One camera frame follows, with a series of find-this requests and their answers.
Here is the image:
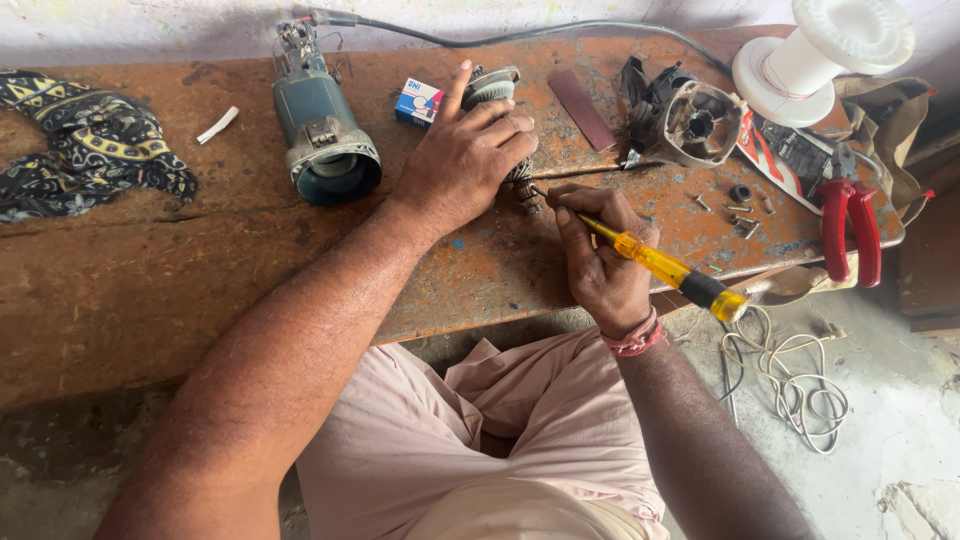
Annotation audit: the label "black yellow patterned cloth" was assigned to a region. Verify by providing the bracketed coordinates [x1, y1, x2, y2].
[0, 69, 200, 224]

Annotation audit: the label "red black printed packet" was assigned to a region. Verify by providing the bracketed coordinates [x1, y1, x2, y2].
[736, 108, 845, 217]

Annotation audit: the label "red thread wristband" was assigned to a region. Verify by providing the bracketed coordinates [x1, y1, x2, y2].
[600, 306, 667, 358]

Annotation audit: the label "person's left hand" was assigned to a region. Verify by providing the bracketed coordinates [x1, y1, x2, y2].
[390, 60, 540, 234]

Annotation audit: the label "black power cable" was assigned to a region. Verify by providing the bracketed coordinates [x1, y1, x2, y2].
[294, 7, 735, 78]

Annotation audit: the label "brown sandpaper strip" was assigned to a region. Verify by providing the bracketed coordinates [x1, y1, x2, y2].
[547, 69, 618, 154]

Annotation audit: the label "green grinder motor housing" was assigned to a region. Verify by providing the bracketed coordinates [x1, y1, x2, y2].
[271, 19, 383, 207]

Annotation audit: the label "tan cloth bag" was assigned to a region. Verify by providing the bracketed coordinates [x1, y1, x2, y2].
[738, 75, 935, 307]

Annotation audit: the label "person's right hand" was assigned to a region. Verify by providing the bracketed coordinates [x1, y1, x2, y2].
[545, 183, 661, 340]

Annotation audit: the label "small blue white box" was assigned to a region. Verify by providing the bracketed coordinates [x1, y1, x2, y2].
[394, 77, 446, 130]

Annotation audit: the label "yellow tester screwdriver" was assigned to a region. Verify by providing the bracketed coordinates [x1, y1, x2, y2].
[531, 184, 750, 324]

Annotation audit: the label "grey grinder gear head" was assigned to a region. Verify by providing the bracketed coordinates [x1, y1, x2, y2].
[626, 78, 747, 169]

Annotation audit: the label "motor armature rotor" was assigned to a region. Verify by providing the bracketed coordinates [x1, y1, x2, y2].
[461, 64, 545, 216]

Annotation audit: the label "red handled pliers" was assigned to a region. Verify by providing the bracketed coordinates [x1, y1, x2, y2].
[816, 142, 883, 289]

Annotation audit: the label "white paper scrap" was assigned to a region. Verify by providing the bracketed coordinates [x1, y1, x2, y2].
[195, 105, 240, 146]

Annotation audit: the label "person's pink clothing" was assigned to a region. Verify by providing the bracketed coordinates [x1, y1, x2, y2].
[294, 326, 671, 540]

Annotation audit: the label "black plastic grinder cover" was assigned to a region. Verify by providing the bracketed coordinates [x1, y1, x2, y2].
[619, 55, 699, 151]

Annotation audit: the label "white plastic wire spool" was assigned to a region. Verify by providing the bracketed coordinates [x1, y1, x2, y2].
[732, 0, 917, 129]

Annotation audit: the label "white tangled wire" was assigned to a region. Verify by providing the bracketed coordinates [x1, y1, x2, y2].
[718, 303, 851, 456]

